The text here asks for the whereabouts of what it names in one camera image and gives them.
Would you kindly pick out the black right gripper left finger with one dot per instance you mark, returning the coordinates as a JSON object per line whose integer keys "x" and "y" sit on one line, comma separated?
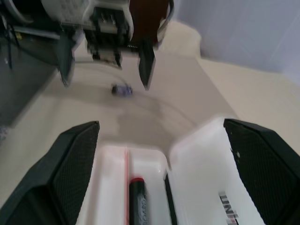
{"x": 58, "y": 173}

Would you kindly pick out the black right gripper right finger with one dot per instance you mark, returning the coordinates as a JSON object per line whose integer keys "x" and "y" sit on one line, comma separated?
{"x": 264, "y": 168}

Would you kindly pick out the black marker with red band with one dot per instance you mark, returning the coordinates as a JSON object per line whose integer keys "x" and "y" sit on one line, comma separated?
{"x": 138, "y": 199}

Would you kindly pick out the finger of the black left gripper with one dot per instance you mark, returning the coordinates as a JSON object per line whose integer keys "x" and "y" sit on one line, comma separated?
{"x": 66, "y": 58}
{"x": 146, "y": 65}

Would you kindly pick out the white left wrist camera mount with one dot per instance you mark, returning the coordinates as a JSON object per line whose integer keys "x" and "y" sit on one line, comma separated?
{"x": 127, "y": 18}

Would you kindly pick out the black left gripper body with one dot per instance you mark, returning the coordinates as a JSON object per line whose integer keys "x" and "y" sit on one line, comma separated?
{"x": 105, "y": 44}

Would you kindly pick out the white pencil case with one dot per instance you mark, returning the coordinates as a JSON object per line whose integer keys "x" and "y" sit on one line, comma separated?
{"x": 201, "y": 168}

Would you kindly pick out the purple marker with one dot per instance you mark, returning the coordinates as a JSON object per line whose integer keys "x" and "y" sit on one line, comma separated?
{"x": 122, "y": 89}

